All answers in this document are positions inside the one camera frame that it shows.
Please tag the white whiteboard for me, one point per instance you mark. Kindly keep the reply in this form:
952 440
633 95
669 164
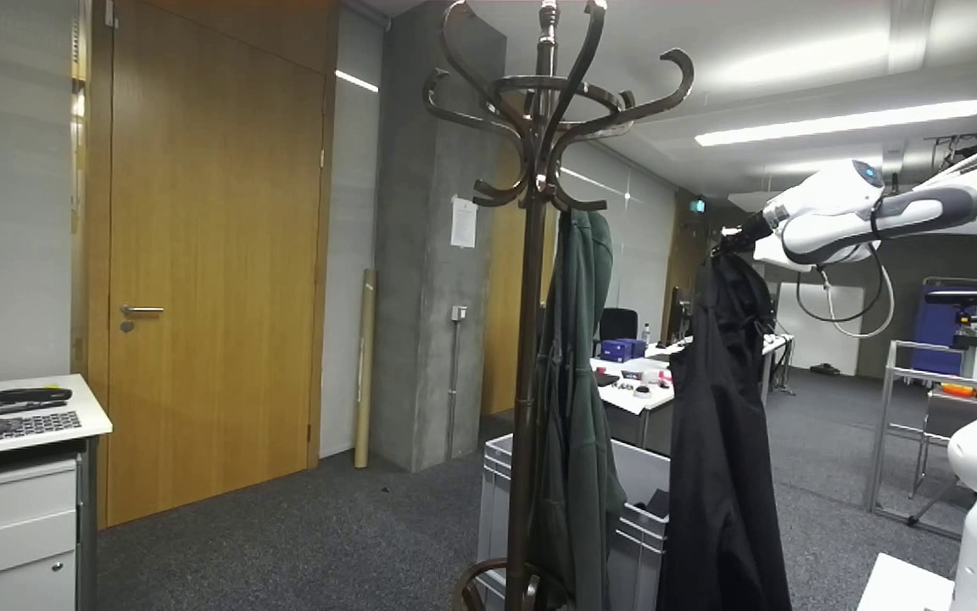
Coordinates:
840 340

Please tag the dark green jacket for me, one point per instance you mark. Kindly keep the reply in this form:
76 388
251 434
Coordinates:
577 394

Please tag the grey metal frame cart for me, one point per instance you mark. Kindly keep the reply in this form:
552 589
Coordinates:
906 386

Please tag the green exit sign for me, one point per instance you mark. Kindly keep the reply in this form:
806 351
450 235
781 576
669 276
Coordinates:
696 204

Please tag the grey plastic laundry box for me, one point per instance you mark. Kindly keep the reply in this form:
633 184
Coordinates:
635 532

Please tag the white paper sheet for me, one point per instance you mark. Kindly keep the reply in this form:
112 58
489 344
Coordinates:
462 220

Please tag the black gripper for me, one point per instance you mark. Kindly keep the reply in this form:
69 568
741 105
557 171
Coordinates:
750 228

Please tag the brown cardboard tube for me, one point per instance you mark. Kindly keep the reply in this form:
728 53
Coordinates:
365 373

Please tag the bright ceiling light strip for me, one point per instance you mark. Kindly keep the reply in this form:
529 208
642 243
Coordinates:
840 120

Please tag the grey keyboard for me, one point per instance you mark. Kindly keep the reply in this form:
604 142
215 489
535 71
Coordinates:
9 429

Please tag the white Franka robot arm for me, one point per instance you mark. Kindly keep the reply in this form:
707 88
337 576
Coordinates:
850 214

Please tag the grey wall conduit pipe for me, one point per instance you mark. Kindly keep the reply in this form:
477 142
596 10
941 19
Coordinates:
452 386

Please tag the light wooden door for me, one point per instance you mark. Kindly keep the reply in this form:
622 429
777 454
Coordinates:
219 259

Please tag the black stapler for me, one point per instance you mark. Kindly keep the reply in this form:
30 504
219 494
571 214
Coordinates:
30 399

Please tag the dark wooden coat stand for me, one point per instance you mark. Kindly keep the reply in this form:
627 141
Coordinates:
535 112

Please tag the white office desk row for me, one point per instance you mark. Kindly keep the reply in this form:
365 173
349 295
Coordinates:
635 394

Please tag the white desk with drawers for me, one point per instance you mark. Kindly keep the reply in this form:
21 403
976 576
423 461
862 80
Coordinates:
13 520

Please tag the grey wall switch box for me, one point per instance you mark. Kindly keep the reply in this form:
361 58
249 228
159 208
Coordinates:
459 313

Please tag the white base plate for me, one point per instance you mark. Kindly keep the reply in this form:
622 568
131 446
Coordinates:
899 586

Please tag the black hoodie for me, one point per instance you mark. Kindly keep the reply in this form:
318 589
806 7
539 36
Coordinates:
720 454

